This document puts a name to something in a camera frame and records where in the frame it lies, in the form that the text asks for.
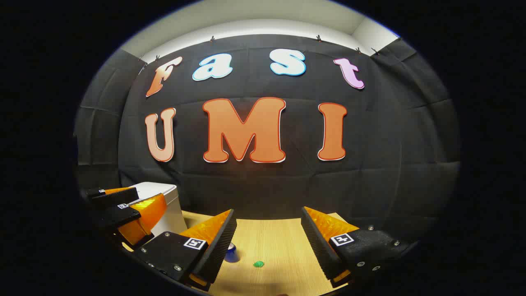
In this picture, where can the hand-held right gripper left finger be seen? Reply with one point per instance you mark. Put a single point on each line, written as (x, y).
(220, 246)

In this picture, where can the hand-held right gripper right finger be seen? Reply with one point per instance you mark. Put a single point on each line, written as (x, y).
(318, 246)

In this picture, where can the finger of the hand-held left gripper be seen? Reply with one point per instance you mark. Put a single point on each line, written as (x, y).
(117, 196)
(119, 216)

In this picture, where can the white desktop garbage bin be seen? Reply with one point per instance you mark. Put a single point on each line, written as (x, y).
(158, 189)

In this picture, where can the green paper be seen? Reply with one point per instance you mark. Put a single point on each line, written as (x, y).
(258, 264)

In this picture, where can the wooden desktop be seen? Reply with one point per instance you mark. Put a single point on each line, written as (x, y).
(271, 242)

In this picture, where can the black backdrop cloth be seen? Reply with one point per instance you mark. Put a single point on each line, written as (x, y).
(287, 185)

